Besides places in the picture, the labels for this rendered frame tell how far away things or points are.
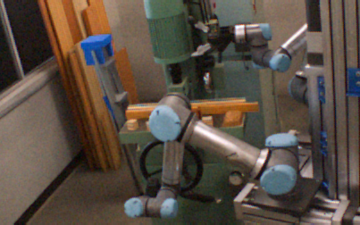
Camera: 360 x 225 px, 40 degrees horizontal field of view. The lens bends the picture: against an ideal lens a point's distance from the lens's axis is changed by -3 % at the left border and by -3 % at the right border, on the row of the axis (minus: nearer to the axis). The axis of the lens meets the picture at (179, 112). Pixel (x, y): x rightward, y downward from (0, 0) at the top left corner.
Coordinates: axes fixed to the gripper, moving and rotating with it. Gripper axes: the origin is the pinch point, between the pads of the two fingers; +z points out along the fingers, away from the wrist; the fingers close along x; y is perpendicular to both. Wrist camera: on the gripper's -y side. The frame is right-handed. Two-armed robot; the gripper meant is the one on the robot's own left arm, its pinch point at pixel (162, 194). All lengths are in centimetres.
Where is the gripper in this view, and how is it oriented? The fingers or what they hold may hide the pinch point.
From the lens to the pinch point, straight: 224.4
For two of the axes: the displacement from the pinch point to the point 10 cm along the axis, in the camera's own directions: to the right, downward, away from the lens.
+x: 9.6, -0.2, -2.9
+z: 2.9, 0.6, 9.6
